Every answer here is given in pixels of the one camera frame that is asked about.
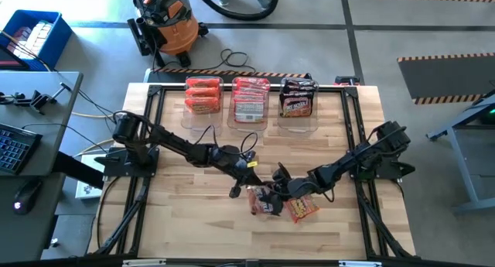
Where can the red black device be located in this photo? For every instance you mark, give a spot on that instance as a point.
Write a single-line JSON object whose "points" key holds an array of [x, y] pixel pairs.
{"points": [[347, 80]]}

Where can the white red boxes stack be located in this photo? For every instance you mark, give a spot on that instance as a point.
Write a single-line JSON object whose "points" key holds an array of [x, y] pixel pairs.
{"points": [[33, 36]]}

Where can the black backlit keyboard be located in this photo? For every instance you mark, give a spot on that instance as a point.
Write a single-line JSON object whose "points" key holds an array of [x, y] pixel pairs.
{"points": [[15, 147]]}

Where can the black aluminium frame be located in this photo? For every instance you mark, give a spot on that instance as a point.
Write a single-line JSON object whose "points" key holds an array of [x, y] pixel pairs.
{"points": [[226, 87]]}

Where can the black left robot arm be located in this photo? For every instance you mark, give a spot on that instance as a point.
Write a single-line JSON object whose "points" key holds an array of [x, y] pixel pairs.
{"points": [[170, 139]]}

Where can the dark flat case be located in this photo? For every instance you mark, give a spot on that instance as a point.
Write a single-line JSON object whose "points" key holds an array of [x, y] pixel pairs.
{"points": [[9, 62]]}

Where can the clear plastic bin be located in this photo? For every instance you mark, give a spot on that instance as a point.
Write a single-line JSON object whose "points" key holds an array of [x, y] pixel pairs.
{"points": [[247, 125], [201, 123], [298, 124]]}

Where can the small black clamp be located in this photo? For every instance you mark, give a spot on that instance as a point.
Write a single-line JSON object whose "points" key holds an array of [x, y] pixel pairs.
{"points": [[308, 77]]}

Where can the black desk clamp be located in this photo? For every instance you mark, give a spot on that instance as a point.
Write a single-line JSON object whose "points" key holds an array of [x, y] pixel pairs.
{"points": [[36, 100]]}

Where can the silver metal bracket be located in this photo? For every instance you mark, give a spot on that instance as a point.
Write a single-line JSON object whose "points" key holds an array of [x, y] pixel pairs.
{"points": [[143, 262], [359, 263]]}

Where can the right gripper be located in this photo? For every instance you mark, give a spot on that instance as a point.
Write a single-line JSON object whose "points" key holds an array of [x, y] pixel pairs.
{"points": [[303, 186]]}

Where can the orange shop vacuum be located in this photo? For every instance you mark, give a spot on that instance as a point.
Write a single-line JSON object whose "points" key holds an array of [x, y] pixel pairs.
{"points": [[176, 31]]}

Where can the grey metal cart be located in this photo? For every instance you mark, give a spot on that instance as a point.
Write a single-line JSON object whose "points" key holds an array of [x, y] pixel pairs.
{"points": [[470, 170]]}

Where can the white printed box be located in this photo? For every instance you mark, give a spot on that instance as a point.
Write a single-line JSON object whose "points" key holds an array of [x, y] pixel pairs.
{"points": [[87, 189]]}

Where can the green-lit black device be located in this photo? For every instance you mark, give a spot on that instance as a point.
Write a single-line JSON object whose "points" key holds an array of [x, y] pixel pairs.
{"points": [[490, 113]]}

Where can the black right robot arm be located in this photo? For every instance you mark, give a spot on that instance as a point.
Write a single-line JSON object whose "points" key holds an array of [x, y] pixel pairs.
{"points": [[359, 156]]}

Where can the black fire noodle pack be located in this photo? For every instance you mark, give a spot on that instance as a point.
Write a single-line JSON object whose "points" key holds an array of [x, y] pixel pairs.
{"points": [[299, 81], [257, 203], [298, 91], [297, 106]]}

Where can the grey desk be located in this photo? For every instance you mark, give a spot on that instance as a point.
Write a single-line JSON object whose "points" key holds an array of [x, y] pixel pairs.
{"points": [[46, 120]]}

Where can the black computer mouse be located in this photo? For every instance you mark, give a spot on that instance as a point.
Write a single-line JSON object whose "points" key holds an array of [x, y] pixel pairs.
{"points": [[25, 195]]}

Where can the blue plastic crate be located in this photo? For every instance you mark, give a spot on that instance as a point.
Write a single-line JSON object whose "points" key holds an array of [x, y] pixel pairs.
{"points": [[60, 38]]}

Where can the small metal caster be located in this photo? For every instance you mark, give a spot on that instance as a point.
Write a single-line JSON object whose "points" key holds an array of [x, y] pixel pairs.
{"points": [[54, 242]]}

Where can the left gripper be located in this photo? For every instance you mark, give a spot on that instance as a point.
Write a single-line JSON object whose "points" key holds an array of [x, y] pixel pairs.
{"points": [[234, 160]]}

